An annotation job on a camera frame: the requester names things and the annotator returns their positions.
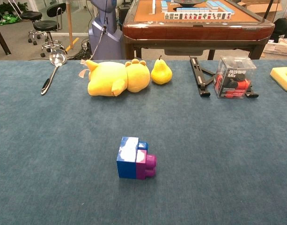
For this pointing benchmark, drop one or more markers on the black round stool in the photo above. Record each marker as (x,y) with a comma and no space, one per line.
(31,15)

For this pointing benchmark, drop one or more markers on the brown mahjong table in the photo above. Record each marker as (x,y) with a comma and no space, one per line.
(192,31)

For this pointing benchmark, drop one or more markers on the yellow plush toy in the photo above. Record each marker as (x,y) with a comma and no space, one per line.
(105,79)

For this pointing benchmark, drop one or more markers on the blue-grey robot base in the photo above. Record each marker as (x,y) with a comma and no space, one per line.
(105,44)

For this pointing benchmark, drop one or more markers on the blue felt table cover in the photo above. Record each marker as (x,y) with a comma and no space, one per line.
(204,140)

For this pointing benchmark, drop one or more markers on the blue purple toy blocks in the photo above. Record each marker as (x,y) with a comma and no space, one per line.
(125,170)

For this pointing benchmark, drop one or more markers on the clear box red toy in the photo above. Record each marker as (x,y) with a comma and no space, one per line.
(234,79)

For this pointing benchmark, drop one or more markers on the white plastic basket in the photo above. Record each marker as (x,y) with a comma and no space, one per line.
(279,48)

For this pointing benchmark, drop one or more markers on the short blue mahjong tile stack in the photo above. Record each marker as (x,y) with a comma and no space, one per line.
(164,5)

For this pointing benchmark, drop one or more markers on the wooden pole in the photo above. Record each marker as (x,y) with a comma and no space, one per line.
(69,23)

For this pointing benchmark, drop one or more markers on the black bag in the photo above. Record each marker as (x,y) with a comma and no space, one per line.
(284,28)

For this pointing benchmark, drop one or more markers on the yellow foam sponge block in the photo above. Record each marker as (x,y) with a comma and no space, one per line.
(280,77)

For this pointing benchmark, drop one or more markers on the pink plastic toy block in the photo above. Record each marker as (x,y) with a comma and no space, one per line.
(148,168)

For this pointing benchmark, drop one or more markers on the blue-back mahjong tile row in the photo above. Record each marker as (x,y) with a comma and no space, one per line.
(192,9)

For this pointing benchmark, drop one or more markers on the dark table leg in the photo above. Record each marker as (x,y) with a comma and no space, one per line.
(1,41)

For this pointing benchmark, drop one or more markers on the green plant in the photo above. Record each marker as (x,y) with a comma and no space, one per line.
(7,10)

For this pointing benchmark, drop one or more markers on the black stool with backrest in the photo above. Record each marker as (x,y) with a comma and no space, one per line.
(45,24)

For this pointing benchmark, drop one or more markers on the black bowl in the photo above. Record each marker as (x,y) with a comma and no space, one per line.
(189,2)

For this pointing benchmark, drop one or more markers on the long blue mahjong tile stack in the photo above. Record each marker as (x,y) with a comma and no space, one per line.
(219,6)

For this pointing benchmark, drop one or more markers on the black folding stand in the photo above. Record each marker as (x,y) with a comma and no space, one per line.
(199,79)

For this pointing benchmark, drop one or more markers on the face-up mahjong tile row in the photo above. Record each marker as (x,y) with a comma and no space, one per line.
(197,16)

